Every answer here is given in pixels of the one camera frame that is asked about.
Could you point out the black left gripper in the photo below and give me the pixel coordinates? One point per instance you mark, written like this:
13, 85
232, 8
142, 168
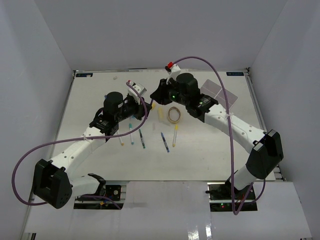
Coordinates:
140, 108

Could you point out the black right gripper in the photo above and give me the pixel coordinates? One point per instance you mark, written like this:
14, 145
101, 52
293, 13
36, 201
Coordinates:
160, 95

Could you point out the green pen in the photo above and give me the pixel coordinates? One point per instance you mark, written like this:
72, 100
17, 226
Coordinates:
142, 138

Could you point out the blue pen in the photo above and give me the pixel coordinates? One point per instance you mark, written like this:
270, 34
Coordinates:
165, 142

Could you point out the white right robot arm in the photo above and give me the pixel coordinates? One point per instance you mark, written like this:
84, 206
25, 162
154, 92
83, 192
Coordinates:
264, 148

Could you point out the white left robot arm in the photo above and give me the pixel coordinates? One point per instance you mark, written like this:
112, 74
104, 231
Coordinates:
53, 179

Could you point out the teal tipped white pen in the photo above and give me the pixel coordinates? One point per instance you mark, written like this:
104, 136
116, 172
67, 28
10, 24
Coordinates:
131, 136

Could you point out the yellow tipped white pen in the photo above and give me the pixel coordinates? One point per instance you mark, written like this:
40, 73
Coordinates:
175, 136

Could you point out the orange tipped white pen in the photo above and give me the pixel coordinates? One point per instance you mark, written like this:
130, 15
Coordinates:
120, 138

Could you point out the white divided organizer box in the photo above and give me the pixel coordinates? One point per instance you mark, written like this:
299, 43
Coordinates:
215, 91

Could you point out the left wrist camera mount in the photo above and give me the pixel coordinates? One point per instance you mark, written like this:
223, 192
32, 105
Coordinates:
139, 88

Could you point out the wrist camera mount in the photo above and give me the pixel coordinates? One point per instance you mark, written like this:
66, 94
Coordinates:
139, 88
173, 71

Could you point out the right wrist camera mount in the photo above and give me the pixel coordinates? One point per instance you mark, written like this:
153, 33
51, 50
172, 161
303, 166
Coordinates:
173, 71

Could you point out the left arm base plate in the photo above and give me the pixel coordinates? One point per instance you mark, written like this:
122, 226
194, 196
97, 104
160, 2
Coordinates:
113, 199

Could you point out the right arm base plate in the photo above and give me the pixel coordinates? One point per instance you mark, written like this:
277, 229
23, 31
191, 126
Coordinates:
220, 199

